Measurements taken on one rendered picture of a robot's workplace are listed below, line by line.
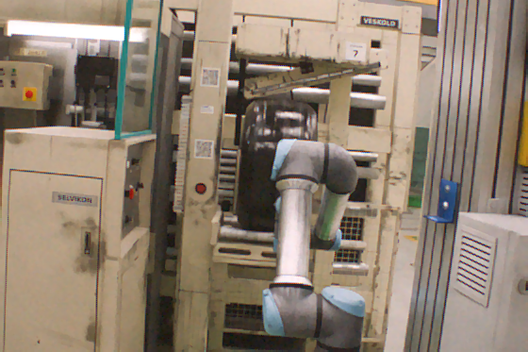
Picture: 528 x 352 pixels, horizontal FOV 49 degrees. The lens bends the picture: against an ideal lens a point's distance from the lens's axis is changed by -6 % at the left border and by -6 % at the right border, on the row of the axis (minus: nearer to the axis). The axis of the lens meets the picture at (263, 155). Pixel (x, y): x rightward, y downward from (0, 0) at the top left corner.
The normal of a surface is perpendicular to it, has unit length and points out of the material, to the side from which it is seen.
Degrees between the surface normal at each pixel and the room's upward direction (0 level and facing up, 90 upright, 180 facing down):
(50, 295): 90
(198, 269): 90
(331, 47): 90
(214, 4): 90
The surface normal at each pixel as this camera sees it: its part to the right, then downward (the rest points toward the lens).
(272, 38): 0.00, 0.07
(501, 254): -0.98, -0.07
